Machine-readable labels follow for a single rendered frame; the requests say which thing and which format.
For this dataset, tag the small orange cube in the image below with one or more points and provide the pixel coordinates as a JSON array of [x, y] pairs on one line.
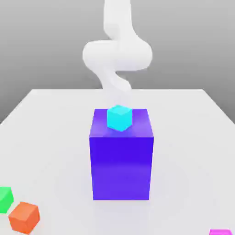
[[23, 217]]

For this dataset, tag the large purple box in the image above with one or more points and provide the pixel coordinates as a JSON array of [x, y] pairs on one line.
[[121, 165]]

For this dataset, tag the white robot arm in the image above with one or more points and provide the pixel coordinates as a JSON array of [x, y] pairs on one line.
[[117, 55]]

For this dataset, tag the small green cube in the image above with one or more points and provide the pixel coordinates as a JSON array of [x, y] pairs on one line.
[[4, 199]]

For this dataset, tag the small magenta cube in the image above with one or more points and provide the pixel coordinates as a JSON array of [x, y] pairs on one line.
[[220, 232]]

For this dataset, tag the small cyan cube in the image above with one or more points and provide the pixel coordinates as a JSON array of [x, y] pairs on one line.
[[119, 119]]

